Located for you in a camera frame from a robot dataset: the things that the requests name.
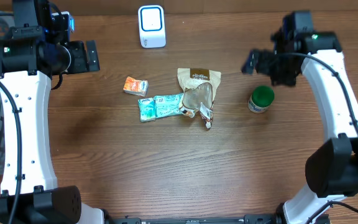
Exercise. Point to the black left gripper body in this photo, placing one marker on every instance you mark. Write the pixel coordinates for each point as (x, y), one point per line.
(80, 60)

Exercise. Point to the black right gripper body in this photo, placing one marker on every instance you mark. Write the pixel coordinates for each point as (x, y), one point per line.
(278, 68)

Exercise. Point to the green lid jar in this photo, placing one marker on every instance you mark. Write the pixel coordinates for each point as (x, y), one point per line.
(261, 98)

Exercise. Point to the orange tissue pack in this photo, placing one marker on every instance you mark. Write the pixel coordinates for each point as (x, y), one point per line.
(136, 87)

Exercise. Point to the teal tissue pack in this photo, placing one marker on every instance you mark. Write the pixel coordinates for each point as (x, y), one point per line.
(147, 109)

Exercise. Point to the beige brown snack bag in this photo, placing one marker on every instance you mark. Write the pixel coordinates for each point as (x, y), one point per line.
(199, 90)

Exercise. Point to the teal wipes packet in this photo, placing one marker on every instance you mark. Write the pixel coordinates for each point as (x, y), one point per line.
(167, 105)

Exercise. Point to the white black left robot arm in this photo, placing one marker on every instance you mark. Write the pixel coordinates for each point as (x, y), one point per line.
(37, 48)

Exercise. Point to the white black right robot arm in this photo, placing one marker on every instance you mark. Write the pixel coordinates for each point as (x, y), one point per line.
(332, 171)

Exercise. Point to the white barcode scanner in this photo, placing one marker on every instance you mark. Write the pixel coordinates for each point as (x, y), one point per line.
(151, 21)

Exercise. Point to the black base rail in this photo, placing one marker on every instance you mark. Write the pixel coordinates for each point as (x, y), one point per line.
(197, 220)

